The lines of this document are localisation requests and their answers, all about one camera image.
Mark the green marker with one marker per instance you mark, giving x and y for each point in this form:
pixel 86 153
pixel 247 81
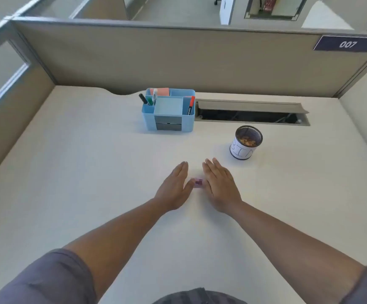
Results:
pixel 150 101

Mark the person's left forearm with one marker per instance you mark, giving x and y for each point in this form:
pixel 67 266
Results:
pixel 117 243

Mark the black mesh cup white label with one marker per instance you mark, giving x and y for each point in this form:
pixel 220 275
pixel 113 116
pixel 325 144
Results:
pixel 242 151

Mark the red fire extinguisher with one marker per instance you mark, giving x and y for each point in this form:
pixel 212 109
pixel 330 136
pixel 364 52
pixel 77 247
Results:
pixel 269 3

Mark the pink sticky notes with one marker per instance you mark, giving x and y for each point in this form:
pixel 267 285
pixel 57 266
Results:
pixel 162 91

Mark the person's right hand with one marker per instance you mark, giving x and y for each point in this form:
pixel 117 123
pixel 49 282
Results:
pixel 221 189

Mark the beige glass topped partition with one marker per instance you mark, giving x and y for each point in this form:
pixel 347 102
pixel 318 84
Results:
pixel 107 7

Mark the person's right forearm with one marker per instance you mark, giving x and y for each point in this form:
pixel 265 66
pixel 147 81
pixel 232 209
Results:
pixel 281 250

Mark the blue desk organizer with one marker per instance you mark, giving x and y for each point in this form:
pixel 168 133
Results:
pixel 148 121

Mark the red capped black marker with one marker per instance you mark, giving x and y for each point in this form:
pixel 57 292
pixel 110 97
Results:
pixel 191 106

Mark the beige desk partition panel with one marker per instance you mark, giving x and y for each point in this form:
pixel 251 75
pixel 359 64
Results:
pixel 170 60

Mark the grey shirt front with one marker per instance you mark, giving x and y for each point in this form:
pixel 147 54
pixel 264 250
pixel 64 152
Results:
pixel 199 297

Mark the grey organizer drawer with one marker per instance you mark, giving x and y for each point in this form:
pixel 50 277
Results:
pixel 168 123

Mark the grey left shirt sleeve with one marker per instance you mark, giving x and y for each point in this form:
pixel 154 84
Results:
pixel 44 278

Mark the beige partition with glass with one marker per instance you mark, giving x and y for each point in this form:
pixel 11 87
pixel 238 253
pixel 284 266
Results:
pixel 12 107

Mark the dark blue number sign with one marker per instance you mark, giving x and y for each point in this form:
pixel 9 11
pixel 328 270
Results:
pixel 348 44

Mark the fire extinguisher wall cabinet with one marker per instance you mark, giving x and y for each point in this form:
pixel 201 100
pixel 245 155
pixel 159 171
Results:
pixel 288 9

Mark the person's left hand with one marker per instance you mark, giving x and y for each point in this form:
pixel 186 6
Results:
pixel 172 193

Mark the white correction pen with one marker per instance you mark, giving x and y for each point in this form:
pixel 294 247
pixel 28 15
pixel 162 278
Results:
pixel 154 94

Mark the small pink capped marker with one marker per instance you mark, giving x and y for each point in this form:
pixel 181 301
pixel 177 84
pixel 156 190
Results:
pixel 198 183

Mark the light blue note block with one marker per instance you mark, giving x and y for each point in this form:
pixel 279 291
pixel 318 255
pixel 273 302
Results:
pixel 168 106

